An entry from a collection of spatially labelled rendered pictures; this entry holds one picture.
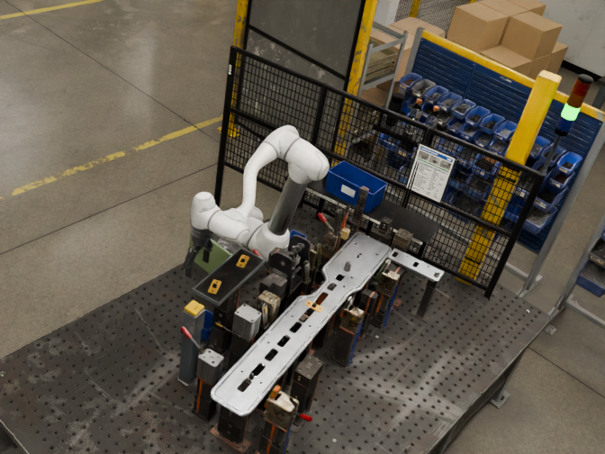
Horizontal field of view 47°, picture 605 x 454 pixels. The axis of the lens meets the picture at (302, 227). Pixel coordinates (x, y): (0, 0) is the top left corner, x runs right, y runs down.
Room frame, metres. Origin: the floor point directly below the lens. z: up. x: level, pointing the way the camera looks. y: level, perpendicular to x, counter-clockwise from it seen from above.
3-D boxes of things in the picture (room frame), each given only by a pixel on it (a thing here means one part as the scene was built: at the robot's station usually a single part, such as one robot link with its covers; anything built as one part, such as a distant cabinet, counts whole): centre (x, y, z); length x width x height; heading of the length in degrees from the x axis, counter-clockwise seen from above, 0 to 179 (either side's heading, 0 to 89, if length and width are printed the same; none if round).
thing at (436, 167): (3.26, -0.62, 1.30); 0.23 x 0.02 x 0.31; 67
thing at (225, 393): (2.34, -0.13, 1.00); 1.38 x 0.22 x 0.02; 157
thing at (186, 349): (2.04, 0.37, 0.92); 0.08 x 0.08 x 0.44; 67
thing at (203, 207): (2.40, 0.43, 1.39); 0.13 x 0.11 x 0.16; 62
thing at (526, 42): (7.12, -1.71, 0.52); 1.20 x 0.80 x 1.05; 142
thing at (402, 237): (2.99, -0.54, 0.88); 0.08 x 0.08 x 0.36; 67
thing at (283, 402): (1.74, -0.07, 0.88); 0.15 x 0.11 x 0.36; 67
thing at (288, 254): (2.53, 0.02, 0.94); 0.18 x 0.13 x 0.49; 157
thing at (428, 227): (3.26, -0.30, 1.02); 0.90 x 0.22 x 0.03; 67
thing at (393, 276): (2.65, -0.48, 0.87); 0.12 x 0.09 x 0.35; 67
